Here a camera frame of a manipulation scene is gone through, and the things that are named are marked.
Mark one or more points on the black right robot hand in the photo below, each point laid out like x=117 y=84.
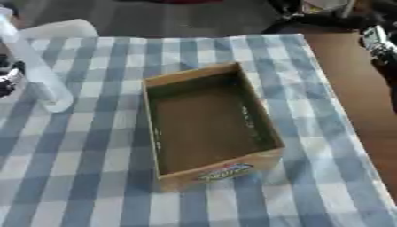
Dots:
x=390 y=85

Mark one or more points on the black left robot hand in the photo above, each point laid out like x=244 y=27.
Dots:
x=9 y=79

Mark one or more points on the clear plastic bottle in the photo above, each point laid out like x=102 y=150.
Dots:
x=45 y=85

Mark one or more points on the tan cardboard box brown inside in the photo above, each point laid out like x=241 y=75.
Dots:
x=207 y=130

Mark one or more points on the white chair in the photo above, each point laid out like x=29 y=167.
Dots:
x=62 y=29

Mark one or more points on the black chair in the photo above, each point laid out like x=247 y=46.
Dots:
x=320 y=18

